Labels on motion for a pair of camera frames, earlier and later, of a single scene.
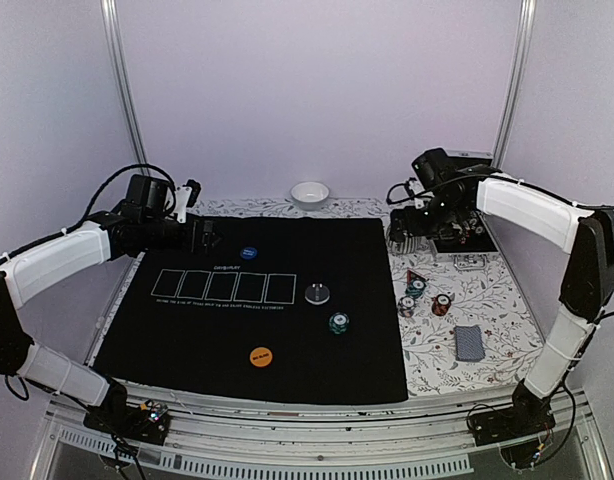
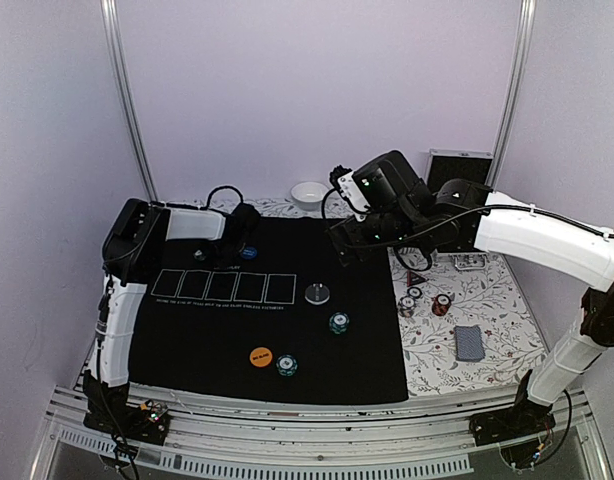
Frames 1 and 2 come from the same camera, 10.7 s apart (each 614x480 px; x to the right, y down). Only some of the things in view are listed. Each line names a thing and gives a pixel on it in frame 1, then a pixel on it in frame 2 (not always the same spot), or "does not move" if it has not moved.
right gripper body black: [433, 223] -> [359, 244]
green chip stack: [339, 322] does not move
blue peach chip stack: [406, 305] does not move
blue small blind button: [249, 252] does not move
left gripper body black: [204, 245] -> [229, 247]
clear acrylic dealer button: [317, 294] does not move
